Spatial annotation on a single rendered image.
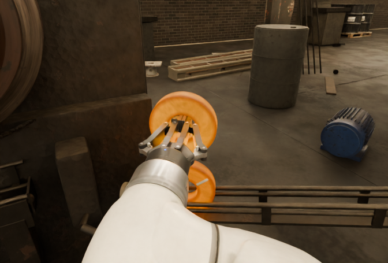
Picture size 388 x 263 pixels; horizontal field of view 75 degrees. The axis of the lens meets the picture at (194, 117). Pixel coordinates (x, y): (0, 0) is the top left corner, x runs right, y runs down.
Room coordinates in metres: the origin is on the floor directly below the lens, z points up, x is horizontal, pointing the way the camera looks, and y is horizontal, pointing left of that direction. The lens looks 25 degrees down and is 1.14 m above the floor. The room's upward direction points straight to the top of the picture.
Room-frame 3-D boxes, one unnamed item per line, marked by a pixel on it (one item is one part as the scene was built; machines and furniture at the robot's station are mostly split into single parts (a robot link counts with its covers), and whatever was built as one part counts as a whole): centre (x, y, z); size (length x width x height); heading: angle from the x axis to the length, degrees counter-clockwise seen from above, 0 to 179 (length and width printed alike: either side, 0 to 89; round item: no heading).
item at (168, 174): (0.29, 0.05, 0.89); 0.09 x 0.06 x 0.09; 83
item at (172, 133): (0.43, 0.05, 0.90); 0.11 x 0.01 x 0.04; 174
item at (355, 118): (1.86, -1.28, 0.17); 0.57 x 0.31 x 0.34; 137
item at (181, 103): (0.52, 0.02, 0.88); 0.16 x 0.03 x 0.16; 82
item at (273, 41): (2.99, -0.98, 0.45); 0.59 x 0.59 x 0.89
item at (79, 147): (0.57, 0.32, 0.68); 0.11 x 0.08 x 0.24; 27
